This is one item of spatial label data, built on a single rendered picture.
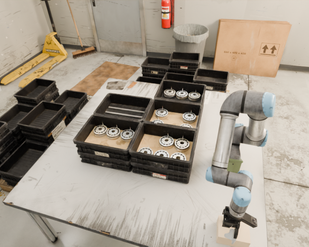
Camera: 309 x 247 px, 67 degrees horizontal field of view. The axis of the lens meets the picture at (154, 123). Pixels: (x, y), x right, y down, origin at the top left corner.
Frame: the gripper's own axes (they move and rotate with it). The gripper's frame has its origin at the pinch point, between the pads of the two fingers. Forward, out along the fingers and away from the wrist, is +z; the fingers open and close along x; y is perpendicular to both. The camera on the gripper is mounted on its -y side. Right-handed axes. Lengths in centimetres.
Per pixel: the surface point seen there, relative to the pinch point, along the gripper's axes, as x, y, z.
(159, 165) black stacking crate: -28, 46, -9
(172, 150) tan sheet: -43, 41, -8
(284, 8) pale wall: -342, -75, -22
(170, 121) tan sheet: -73, 47, -8
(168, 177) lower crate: -28.3, 40.6, 2.0
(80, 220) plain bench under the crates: 10, 86, 5
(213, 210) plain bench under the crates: -12.2, 10.1, 5.2
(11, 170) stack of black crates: -39, 195, 48
